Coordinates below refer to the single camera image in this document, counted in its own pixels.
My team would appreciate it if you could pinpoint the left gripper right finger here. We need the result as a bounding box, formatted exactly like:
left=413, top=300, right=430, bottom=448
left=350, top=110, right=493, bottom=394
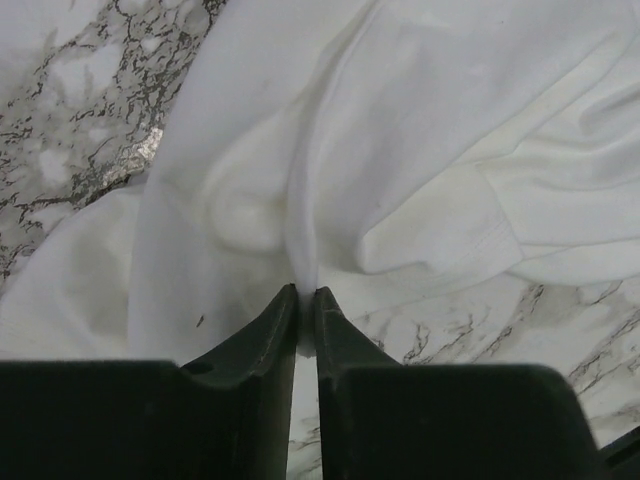
left=312, top=288, right=600, bottom=479

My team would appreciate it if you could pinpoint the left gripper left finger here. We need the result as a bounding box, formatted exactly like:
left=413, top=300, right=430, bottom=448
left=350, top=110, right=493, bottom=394
left=1, top=285, right=298, bottom=479

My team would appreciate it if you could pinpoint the white printed t-shirt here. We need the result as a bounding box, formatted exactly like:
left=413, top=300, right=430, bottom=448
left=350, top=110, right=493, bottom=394
left=1, top=1, right=639, bottom=364

